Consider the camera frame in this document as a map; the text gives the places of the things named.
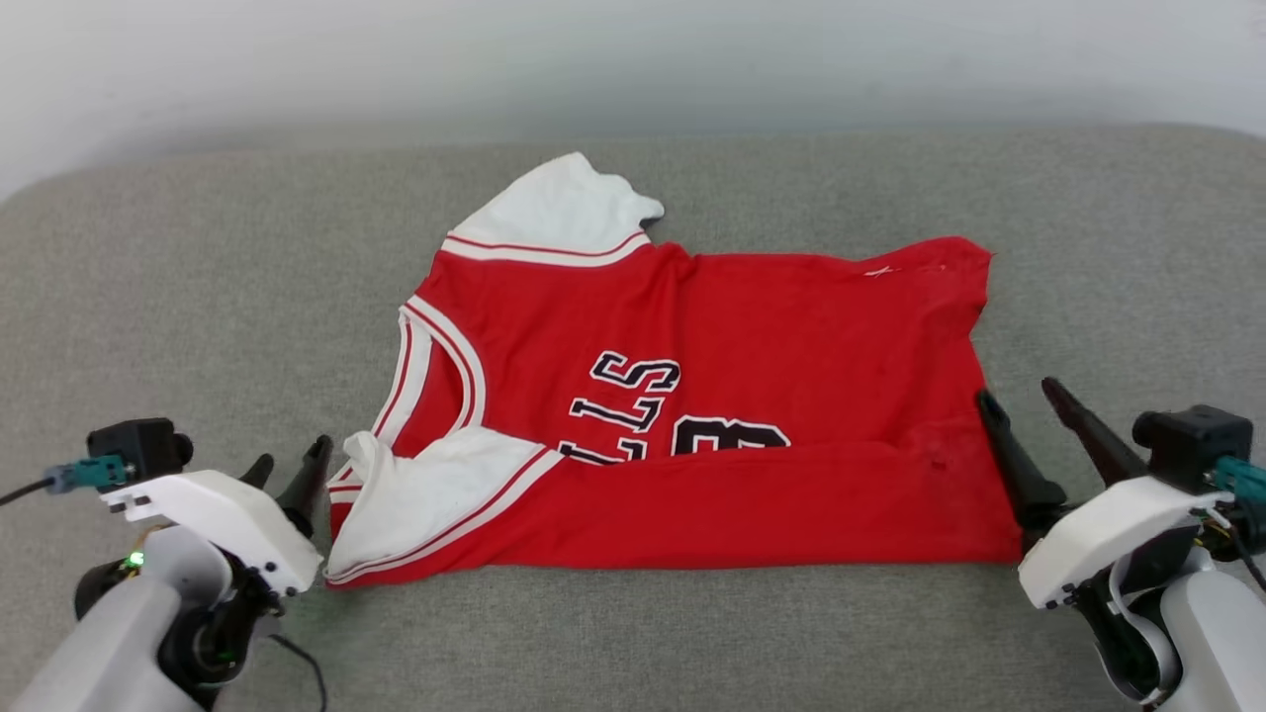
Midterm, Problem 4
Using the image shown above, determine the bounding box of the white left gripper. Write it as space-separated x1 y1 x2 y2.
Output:
99 434 335 600

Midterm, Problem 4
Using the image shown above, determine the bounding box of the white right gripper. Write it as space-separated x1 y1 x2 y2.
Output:
975 376 1233 611

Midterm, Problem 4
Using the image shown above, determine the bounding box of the red and white basketball jersey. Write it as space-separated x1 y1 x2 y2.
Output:
323 150 1026 590

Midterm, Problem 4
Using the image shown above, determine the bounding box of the teal left cable connector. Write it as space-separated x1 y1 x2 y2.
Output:
44 456 136 496

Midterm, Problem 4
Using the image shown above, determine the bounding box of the teal cable connector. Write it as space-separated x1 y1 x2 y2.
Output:
1209 454 1266 530
44 456 136 496

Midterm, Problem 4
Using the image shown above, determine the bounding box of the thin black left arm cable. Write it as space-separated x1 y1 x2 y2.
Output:
265 631 328 712

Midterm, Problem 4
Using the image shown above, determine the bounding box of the teal right cable connector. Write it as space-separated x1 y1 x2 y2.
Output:
1209 454 1266 530

